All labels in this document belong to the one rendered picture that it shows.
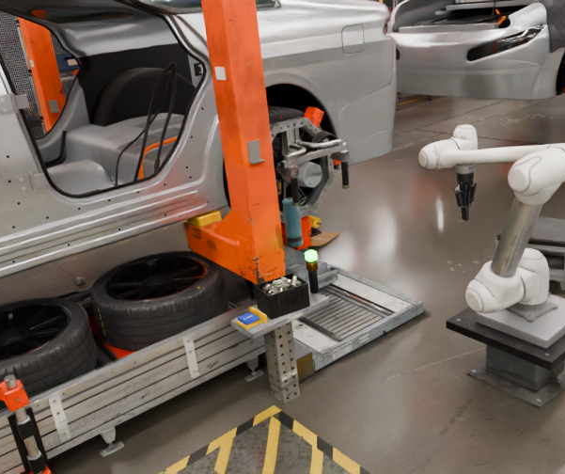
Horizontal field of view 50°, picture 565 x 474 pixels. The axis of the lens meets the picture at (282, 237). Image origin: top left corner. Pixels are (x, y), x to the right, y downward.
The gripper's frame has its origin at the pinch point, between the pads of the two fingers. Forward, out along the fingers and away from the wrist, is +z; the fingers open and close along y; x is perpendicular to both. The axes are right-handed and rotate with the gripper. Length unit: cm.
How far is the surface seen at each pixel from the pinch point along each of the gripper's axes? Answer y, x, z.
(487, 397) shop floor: -26, -39, 69
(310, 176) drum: -40, 70, -13
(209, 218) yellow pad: -93, 87, -1
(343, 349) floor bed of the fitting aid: -57, 27, 65
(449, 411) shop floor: -45, -36, 68
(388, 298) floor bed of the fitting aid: -9, 50, 66
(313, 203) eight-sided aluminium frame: -30, 86, 10
